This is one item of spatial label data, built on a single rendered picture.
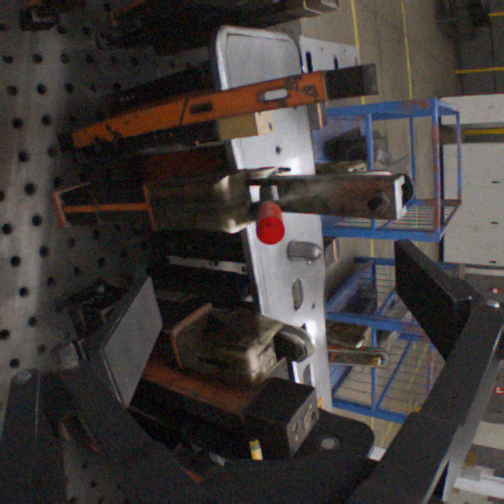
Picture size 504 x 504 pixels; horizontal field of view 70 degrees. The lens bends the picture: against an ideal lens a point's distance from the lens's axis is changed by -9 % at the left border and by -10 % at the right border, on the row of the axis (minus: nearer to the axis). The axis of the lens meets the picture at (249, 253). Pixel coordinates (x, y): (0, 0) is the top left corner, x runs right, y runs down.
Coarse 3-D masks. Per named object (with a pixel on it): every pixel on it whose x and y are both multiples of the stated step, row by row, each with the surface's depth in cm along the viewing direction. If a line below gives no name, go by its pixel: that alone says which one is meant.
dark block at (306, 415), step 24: (168, 360) 55; (144, 384) 54; (168, 384) 50; (192, 384) 49; (216, 384) 48; (240, 384) 48; (264, 384) 46; (288, 384) 45; (192, 408) 49; (216, 408) 46; (240, 408) 43; (264, 408) 42; (288, 408) 42; (312, 408) 44; (240, 432) 45; (264, 432) 42; (288, 432) 40; (288, 456) 41
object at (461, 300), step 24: (408, 240) 19; (408, 264) 18; (432, 264) 16; (408, 288) 18; (432, 288) 15; (456, 288) 14; (432, 312) 15; (456, 312) 13; (432, 336) 16; (456, 336) 14
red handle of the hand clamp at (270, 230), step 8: (264, 192) 40; (272, 192) 40; (264, 200) 36; (272, 200) 36; (264, 208) 32; (272, 208) 32; (256, 216) 32; (264, 216) 30; (272, 216) 29; (280, 216) 31; (256, 224) 30; (264, 224) 30; (272, 224) 29; (280, 224) 29; (256, 232) 30; (264, 232) 29; (272, 232) 29; (280, 232) 30; (264, 240) 30; (272, 240) 29; (280, 240) 30
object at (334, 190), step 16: (272, 176) 42; (288, 176) 40; (304, 176) 39; (320, 176) 38; (336, 176) 36; (352, 176) 35; (368, 176) 34; (384, 176) 33; (400, 176) 33; (288, 192) 40; (304, 192) 38; (320, 192) 37; (336, 192) 36; (352, 192) 35; (368, 192) 34; (384, 192) 32; (400, 192) 32; (256, 208) 44; (288, 208) 40; (304, 208) 39; (320, 208) 38; (336, 208) 36; (352, 208) 35; (368, 208) 32; (384, 208) 32; (400, 208) 33
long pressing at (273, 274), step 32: (224, 32) 45; (256, 32) 51; (224, 64) 45; (256, 64) 51; (288, 64) 57; (288, 128) 58; (256, 160) 52; (288, 160) 59; (256, 192) 53; (288, 224) 60; (320, 224) 70; (256, 256) 53; (320, 256) 70; (256, 288) 54; (288, 288) 61; (320, 288) 71; (288, 320) 62; (320, 320) 72; (320, 352) 73; (320, 384) 74
